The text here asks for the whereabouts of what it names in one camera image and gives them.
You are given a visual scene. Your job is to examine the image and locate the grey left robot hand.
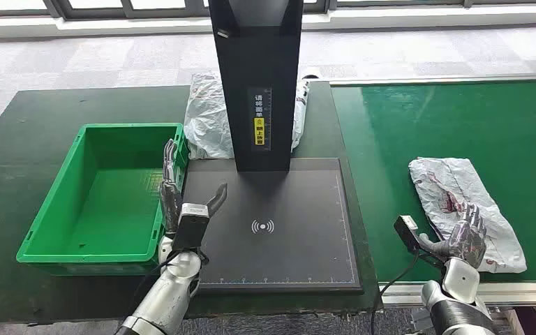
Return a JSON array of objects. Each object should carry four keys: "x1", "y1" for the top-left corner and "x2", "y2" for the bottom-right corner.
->
[{"x1": 158, "y1": 137, "x2": 229, "y2": 237}]

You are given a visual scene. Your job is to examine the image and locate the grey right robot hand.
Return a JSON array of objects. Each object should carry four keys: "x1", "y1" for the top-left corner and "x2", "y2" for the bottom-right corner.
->
[{"x1": 418, "y1": 203, "x2": 488, "y2": 270}]

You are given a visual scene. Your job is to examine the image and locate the grey parcel with red smear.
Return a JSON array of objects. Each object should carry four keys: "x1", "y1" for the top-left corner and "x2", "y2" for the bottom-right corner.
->
[{"x1": 408, "y1": 157, "x2": 528, "y2": 274}]

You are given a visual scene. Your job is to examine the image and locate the black scanning machine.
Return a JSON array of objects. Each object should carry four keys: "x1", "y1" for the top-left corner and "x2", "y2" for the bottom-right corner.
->
[{"x1": 182, "y1": 0, "x2": 364, "y2": 295}]

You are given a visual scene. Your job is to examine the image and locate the green conveyor belt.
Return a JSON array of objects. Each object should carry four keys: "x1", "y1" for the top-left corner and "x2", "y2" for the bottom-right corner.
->
[{"x1": 332, "y1": 80, "x2": 536, "y2": 283}]

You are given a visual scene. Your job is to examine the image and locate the green plastic crate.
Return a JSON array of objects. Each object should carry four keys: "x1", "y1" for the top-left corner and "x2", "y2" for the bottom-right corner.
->
[{"x1": 16, "y1": 122, "x2": 191, "y2": 277}]

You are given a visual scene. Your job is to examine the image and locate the crumpled grey poly mailer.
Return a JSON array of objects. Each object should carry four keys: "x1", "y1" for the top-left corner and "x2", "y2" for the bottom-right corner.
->
[{"x1": 184, "y1": 73, "x2": 311, "y2": 161}]

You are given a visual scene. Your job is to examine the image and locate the dark green table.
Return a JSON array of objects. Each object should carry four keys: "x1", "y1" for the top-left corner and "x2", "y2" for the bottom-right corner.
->
[{"x1": 0, "y1": 82, "x2": 382, "y2": 325}]

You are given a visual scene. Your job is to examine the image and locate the white round object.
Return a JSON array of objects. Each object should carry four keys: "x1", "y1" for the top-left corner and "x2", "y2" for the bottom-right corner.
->
[{"x1": 297, "y1": 66, "x2": 322, "y2": 82}]

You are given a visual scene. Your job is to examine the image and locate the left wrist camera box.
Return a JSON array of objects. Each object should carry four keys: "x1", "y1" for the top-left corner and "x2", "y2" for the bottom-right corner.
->
[{"x1": 172, "y1": 203, "x2": 210, "y2": 253}]

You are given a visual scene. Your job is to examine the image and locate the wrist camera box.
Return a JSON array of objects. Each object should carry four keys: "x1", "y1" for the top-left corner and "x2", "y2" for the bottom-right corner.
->
[
  {"x1": 172, "y1": 203, "x2": 210, "y2": 253},
  {"x1": 394, "y1": 215, "x2": 421, "y2": 254}
]

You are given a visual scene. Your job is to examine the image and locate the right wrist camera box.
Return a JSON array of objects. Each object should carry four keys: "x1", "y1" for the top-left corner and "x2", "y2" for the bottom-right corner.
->
[{"x1": 394, "y1": 215, "x2": 421, "y2": 254}]

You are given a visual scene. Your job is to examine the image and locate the aluminium conveyor frame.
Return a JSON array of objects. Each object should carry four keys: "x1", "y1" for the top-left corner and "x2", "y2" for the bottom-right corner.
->
[{"x1": 328, "y1": 73, "x2": 536, "y2": 325}]

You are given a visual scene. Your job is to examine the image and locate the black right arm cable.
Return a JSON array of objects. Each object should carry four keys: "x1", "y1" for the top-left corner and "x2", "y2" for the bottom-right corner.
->
[{"x1": 370, "y1": 251, "x2": 422, "y2": 335}]

